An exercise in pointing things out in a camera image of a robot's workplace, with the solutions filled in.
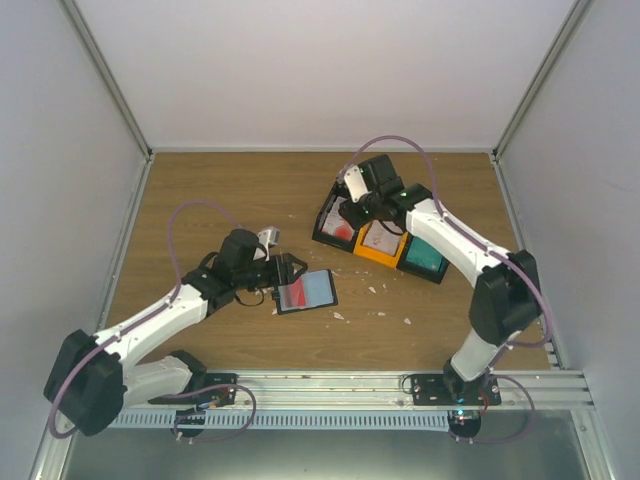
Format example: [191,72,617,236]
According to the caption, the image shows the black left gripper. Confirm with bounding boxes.
[235,252,307,290]

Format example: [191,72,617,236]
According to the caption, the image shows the red white credit card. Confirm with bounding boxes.
[279,278,307,311]

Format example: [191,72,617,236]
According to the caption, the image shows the black leather card holder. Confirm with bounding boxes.
[272,269,338,315]

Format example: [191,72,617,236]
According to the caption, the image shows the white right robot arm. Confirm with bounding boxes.
[337,155,543,405]

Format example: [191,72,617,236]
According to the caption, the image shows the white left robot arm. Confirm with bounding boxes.
[44,227,308,439]

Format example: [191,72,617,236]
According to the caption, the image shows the red white card stack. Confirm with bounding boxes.
[321,197,354,242]

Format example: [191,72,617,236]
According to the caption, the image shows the teal card stack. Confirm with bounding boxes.
[404,237,447,274]

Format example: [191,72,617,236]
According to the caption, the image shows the black left storage bin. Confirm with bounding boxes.
[312,182,358,253]

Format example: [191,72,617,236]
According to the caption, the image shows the black storage bin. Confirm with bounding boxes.
[396,235,449,284]
[312,182,358,253]

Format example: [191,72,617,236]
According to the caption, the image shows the yellow middle storage bin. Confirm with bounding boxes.
[353,221,408,269]

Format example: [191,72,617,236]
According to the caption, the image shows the black right storage bin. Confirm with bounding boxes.
[396,235,449,284]

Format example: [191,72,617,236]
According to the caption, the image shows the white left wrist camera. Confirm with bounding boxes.
[257,226,280,250]

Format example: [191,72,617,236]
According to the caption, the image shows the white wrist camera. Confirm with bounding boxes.
[257,226,280,250]
[337,164,370,204]

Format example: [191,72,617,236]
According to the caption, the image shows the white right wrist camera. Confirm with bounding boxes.
[337,164,370,204]

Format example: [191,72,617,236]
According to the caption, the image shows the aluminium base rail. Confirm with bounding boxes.
[54,370,596,411]

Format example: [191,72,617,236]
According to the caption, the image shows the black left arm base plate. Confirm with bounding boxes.
[148,373,238,407]

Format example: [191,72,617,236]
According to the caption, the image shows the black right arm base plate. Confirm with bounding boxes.
[401,373,502,407]

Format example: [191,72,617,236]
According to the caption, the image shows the grey slotted cable duct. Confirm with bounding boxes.
[111,409,449,432]

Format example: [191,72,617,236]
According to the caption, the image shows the aluminium corner post right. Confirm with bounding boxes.
[491,0,593,163]

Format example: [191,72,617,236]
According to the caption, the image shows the aluminium corner post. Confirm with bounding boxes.
[59,0,153,163]
[491,0,593,163]

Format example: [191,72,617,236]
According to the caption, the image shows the aluminium corner post left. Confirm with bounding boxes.
[59,0,153,163]

